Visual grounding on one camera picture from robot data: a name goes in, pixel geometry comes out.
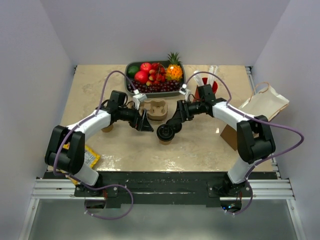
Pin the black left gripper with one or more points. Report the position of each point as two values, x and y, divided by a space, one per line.
136 123

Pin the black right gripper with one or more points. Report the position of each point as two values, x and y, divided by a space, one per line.
177 118

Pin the black cup lid bottom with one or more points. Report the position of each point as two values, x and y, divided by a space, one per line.
165 133

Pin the brown paper cup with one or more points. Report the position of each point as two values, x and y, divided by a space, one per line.
166 142
107 129

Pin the brown pulp cup carrier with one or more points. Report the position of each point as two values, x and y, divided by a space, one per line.
156 109

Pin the brown white paper bag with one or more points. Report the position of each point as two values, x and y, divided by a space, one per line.
264 100

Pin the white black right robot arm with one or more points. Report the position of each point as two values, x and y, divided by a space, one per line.
253 134

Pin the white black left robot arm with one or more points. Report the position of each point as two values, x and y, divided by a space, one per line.
66 148

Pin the red ribbed straw cup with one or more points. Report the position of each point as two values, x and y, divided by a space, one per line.
204 80

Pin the dark grape bunch left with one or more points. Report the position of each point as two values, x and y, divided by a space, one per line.
141 87

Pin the dark grape bunch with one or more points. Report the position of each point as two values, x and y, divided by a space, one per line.
162 87
141 87

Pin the dark grape bunch right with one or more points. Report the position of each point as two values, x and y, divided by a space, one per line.
162 87

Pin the red apple front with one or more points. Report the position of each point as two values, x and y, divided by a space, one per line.
141 77

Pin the red apple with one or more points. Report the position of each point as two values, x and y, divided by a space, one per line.
146 67
141 77

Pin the orange pineapple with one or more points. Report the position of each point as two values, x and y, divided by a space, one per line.
174 70

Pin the strawberry bunch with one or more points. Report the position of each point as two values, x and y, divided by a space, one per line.
157 74

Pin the green lime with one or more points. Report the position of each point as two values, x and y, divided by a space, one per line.
132 70

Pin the red apple back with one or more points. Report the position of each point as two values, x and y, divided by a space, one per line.
146 67

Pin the yellow chips bag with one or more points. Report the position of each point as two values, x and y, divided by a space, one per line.
90 157

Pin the dark grey fruit tray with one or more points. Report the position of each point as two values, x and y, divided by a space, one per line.
153 95

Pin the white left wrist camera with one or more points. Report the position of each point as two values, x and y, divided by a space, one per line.
138 98

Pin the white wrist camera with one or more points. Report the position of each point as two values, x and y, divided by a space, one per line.
138 98
185 92

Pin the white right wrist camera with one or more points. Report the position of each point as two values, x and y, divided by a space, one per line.
185 92

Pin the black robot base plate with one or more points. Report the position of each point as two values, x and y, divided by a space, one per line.
163 188

